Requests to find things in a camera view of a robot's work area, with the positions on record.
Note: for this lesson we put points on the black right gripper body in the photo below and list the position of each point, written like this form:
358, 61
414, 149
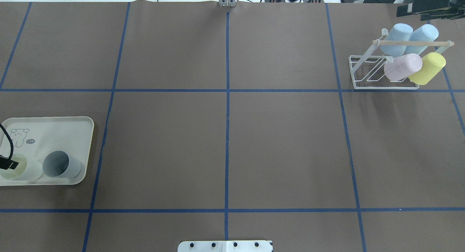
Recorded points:
428, 8

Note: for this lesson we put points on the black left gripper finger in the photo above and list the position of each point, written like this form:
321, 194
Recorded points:
7, 163

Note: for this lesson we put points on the pale yellow plastic cup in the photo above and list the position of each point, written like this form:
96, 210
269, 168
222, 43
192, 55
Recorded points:
28, 169

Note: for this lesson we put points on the light blue plastic cup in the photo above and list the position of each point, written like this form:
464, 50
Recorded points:
399, 32

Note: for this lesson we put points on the pink plastic cup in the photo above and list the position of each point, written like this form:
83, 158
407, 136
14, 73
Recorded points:
402, 67

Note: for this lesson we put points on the grey plastic cup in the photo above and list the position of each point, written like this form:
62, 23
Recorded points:
60, 164

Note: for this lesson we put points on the cream plastic tray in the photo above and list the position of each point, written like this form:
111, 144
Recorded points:
39, 136

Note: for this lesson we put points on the white wire cup rack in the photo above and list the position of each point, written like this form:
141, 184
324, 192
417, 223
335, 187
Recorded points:
367, 69

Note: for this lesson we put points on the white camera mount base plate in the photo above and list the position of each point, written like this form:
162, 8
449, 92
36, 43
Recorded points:
226, 246

